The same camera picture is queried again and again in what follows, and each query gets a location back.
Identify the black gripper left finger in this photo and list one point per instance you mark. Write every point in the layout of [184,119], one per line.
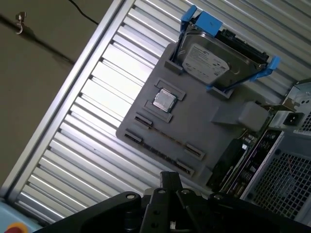
[155,211]

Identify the grey power supply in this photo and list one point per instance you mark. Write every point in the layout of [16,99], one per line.
[295,119]

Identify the silver CPU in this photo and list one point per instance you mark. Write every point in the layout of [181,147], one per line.
[164,100]

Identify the graphics card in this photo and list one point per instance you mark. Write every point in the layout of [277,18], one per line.
[228,162]

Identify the grey parts rack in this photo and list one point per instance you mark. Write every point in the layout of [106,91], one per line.
[194,126]

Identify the black PC case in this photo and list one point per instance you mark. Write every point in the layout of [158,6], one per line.
[286,182]

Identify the small metal hook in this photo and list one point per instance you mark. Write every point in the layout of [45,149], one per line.
[20,20]

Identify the hard disk in blue carrier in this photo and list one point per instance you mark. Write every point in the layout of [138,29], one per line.
[206,58]

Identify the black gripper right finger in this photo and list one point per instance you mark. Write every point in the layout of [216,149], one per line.
[194,213]

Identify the pale blue teach pendant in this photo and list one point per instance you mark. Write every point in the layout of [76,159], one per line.
[9,213]

